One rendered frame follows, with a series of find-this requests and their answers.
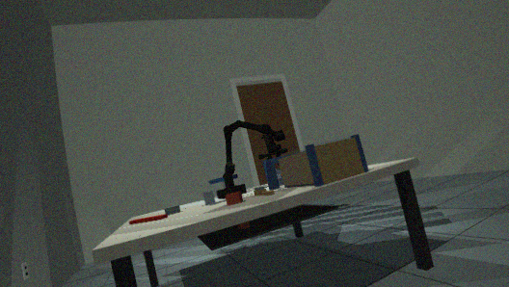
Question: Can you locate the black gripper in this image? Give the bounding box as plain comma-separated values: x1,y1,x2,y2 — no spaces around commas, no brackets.
258,143,288,160

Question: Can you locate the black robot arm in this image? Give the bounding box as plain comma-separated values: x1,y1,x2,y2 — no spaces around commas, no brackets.
223,120,285,189

